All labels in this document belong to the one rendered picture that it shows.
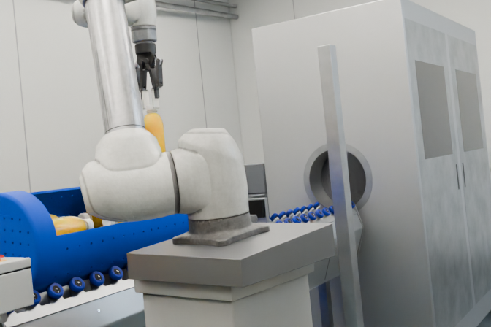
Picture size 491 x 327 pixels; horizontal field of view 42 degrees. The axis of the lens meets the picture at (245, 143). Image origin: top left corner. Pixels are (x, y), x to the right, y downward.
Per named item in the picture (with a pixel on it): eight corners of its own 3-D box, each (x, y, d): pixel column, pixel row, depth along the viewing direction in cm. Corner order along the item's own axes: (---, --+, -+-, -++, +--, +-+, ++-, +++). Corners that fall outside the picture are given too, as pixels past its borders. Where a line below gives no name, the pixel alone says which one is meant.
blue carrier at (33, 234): (232, 247, 234) (231, 170, 233) (39, 308, 160) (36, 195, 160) (172, 241, 249) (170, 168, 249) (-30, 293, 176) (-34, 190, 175)
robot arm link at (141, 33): (142, 31, 235) (143, 47, 235) (125, 28, 228) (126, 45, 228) (161, 26, 230) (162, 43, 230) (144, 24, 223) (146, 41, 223)
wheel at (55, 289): (59, 279, 171) (55, 284, 171) (46, 283, 167) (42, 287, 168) (68, 293, 169) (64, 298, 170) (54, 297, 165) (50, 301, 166)
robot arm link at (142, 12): (155, 29, 235) (120, 31, 232) (152, -13, 235) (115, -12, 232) (159, 23, 225) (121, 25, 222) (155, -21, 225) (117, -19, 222)
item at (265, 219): (270, 233, 273) (267, 197, 273) (266, 235, 269) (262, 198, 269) (250, 233, 278) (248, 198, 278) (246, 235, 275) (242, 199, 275)
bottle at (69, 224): (41, 228, 167) (93, 219, 182) (24, 219, 170) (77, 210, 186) (36, 253, 168) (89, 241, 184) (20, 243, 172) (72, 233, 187)
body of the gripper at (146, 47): (161, 41, 230) (163, 68, 230) (142, 46, 234) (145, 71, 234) (147, 40, 224) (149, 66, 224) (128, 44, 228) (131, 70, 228)
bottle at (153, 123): (164, 162, 234) (158, 112, 234) (169, 162, 227) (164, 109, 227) (145, 164, 231) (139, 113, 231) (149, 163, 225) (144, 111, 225)
